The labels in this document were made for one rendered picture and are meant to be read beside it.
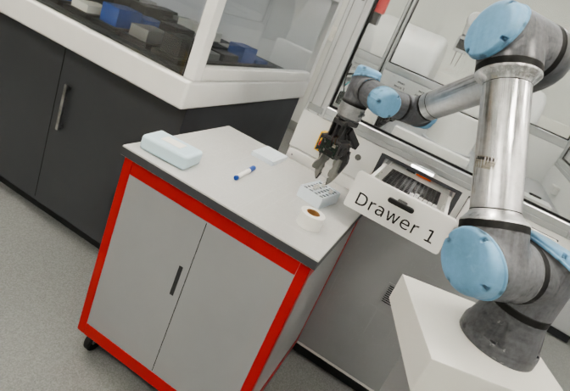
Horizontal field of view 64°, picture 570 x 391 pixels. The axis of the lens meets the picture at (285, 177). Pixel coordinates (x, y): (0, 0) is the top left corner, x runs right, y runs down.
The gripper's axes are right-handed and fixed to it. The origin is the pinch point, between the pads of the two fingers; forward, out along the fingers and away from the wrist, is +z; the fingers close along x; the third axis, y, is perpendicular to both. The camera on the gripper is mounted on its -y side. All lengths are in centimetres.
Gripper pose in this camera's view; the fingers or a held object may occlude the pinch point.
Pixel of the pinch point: (323, 177)
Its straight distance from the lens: 140.6
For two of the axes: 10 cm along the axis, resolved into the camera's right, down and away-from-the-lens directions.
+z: -3.7, 8.7, 3.4
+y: -5.3, 1.1, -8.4
